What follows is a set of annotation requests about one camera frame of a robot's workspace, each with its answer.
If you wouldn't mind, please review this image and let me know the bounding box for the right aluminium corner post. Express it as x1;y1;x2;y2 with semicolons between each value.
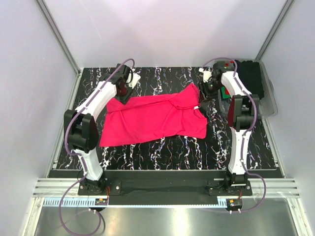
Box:
255;0;295;60

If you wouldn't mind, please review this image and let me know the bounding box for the aluminium frame rail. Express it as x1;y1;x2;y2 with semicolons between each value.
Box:
33;178;299;198

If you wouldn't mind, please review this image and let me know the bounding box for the right orange connector module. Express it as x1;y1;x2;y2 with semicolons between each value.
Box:
227;199;243;208

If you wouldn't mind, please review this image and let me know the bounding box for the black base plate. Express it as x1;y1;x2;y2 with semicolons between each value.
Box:
79;170;252;197

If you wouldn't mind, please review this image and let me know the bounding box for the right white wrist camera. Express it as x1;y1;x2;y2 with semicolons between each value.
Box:
199;67;212;83

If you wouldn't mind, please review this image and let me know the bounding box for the purple cable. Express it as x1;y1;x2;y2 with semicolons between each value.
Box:
58;58;136;236
201;57;266;213

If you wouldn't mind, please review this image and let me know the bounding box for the white slotted cable duct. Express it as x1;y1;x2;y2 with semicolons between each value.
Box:
43;197;227;208

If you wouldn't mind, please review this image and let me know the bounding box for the clear plastic bin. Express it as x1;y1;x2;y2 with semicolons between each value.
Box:
218;58;279;118

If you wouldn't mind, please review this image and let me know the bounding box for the black folded t shirt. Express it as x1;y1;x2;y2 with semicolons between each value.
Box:
235;59;264;100

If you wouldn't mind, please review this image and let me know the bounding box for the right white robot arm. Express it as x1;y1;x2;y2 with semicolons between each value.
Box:
198;57;259;198

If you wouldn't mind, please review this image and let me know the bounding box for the left orange connector module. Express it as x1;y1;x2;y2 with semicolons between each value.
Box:
95;197;109;206

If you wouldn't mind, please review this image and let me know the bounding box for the green folded t shirt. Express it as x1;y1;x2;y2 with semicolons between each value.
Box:
220;87;231;99

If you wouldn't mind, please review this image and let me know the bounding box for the left aluminium corner post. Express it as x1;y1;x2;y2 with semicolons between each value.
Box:
34;0;82;74

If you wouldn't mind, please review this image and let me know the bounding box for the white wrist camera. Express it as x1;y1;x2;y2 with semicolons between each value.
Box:
126;72;141;89
199;67;212;83

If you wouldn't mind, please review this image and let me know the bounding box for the orange connector module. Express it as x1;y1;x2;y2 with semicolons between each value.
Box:
95;197;109;206
227;199;243;208

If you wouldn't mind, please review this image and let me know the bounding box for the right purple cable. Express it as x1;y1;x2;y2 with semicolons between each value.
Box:
201;57;266;213

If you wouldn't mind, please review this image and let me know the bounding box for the magenta t shirt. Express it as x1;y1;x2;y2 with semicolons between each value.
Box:
99;84;207;147

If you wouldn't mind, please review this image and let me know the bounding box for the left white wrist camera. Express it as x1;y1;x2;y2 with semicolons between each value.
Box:
126;72;141;89

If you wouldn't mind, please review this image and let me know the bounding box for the aluminium corner post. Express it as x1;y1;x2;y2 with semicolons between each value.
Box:
255;0;295;60
34;0;82;74

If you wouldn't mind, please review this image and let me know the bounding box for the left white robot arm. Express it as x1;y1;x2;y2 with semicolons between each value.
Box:
63;64;139;195

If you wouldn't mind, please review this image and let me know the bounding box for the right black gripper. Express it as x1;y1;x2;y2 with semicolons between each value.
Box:
197;80;223;104

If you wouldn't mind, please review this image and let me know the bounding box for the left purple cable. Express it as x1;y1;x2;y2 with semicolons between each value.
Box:
58;58;136;236

